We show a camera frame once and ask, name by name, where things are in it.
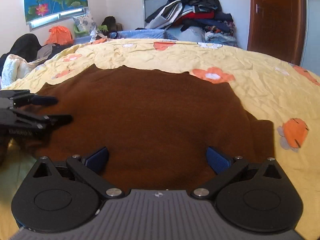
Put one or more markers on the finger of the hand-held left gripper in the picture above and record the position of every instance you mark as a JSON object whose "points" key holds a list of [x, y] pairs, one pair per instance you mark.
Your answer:
{"points": [[60, 119], [46, 101]]}

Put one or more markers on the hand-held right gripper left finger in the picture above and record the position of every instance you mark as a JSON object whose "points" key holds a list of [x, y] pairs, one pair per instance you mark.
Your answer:
{"points": [[97, 160]]}

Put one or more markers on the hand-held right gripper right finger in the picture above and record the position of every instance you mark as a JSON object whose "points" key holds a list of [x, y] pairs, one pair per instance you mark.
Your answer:
{"points": [[217, 160]]}

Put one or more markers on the brown knitted sweater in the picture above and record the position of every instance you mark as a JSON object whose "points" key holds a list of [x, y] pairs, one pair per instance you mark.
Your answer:
{"points": [[150, 117]]}

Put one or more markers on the pile of folded clothes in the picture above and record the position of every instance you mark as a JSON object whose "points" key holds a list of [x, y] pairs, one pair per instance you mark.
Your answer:
{"points": [[195, 12]]}

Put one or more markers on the white quilted cloth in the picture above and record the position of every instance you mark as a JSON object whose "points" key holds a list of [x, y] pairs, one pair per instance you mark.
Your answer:
{"points": [[15, 67]]}

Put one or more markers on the grey garment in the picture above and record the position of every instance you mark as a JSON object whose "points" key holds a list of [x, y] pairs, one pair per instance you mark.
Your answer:
{"points": [[46, 51]]}

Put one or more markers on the black jacket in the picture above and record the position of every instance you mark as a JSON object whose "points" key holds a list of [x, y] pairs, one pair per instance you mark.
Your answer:
{"points": [[23, 47]]}

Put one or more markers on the orange plastic bag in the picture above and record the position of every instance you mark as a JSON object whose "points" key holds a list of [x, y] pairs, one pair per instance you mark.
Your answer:
{"points": [[58, 36]]}

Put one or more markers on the small white toy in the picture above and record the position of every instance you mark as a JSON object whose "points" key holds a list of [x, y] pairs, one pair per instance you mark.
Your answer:
{"points": [[95, 35]]}

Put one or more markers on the floral pillow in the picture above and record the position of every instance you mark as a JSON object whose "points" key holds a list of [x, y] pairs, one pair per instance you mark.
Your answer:
{"points": [[83, 22]]}

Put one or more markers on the yellow floral bed quilt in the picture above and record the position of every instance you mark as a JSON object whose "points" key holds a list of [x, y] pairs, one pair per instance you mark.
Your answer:
{"points": [[262, 85]]}

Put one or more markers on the green plastic stool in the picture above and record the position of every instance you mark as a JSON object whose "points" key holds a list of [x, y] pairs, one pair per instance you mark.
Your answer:
{"points": [[102, 28]]}

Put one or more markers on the black bag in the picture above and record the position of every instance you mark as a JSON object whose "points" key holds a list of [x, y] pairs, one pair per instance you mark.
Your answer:
{"points": [[111, 23]]}

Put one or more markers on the blue quilted blanket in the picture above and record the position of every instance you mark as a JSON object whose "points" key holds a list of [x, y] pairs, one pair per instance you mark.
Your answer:
{"points": [[140, 33]]}

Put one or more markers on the grey framed panel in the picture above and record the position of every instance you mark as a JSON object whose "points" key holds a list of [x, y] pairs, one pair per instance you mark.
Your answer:
{"points": [[152, 7]]}

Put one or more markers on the brown wooden door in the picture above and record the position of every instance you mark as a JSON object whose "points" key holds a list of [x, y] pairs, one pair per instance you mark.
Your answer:
{"points": [[275, 20]]}

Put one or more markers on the white wardrobe sliding door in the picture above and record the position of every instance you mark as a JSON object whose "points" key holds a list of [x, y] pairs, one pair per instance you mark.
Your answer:
{"points": [[312, 30]]}

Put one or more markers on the grey window frame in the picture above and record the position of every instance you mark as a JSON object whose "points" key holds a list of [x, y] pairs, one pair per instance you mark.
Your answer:
{"points": [[60, 14]]}

